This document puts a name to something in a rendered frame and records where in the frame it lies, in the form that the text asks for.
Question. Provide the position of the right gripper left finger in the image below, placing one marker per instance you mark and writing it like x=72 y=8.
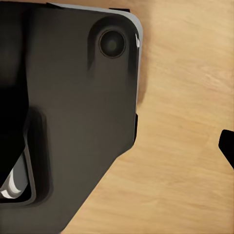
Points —
x=12 y=145

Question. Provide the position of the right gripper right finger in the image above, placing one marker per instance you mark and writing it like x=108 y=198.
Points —
x=226 y=145

